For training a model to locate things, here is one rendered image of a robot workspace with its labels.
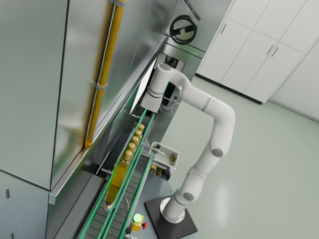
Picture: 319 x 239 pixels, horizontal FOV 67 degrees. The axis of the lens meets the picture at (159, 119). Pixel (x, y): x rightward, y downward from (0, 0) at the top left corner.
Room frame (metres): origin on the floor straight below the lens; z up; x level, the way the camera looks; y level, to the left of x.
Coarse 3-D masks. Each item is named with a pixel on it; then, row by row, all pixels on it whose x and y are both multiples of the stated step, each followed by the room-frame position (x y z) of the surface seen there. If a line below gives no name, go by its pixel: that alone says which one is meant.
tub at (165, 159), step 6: (156, 144) 1.35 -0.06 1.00; (150, 150) 1.25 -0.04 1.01; (162, 150) 1.35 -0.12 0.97; (168, 150) 1.35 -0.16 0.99; (174, 150) 1.36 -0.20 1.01; (156, 156) 1.29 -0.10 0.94; (162, 156) 1.31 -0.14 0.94; (168, 156) 1.34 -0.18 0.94; (162, 162) 1.19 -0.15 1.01; (168, 162) 1.29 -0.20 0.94; (174, 162) 1.28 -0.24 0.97
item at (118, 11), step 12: (120, 0) 0.58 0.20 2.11; (120, 12) 0.59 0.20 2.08; (120, 24) 0.60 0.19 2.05; (108, 48) 0.58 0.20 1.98; (108, 60) 0.58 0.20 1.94; (108, 72) 0.59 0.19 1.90; (96, 84) 0.58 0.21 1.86; (96, 96) 0.58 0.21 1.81; (96, 108) 0.58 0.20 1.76; (96, 120) 0.59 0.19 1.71; (84, 144) 0.59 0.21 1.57
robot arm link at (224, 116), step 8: (208, 104) 1.02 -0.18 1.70; (216, 104) 1.02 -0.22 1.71; (224, 104) 1.04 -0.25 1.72; (208, 112) 1.01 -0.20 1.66; (216, 112) 1.00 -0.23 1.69; (224, 112) 1.01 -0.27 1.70; (232, 112) 1.02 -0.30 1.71; (216, 120) 1.01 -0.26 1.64; (224, 120) 1.00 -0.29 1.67; (232, 120) 1.01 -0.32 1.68; (216, 128) 0.99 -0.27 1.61; (224, 128) 0.99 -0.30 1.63; (232, 128) 1.00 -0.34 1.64; (216, 136) 0.96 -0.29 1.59; (224, 136) 0.96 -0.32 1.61; (216, 144) 0.93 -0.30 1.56; (224, 144) 0.94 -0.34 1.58; (216, 152) 0.92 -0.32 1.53; (224, 152) 0.92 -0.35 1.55
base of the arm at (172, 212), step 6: (168, 198) 1.10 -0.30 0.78; (174, 198) 1.00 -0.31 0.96; (162, 204) 1.03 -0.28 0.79; (168, 204) 1.01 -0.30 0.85; (174, 204) 0.98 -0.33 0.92; (162, 210) 0.99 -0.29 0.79; (168, 210) 0.98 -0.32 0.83; (174, 210) 0.97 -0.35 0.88; (180, 210) 0.97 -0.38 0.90; (162, 216) 0.95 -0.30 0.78; (168, 216) 0.97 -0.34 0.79; (174, 216) 0.97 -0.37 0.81; (180, 216) 1.01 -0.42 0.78; (174, 222) 0.94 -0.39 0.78
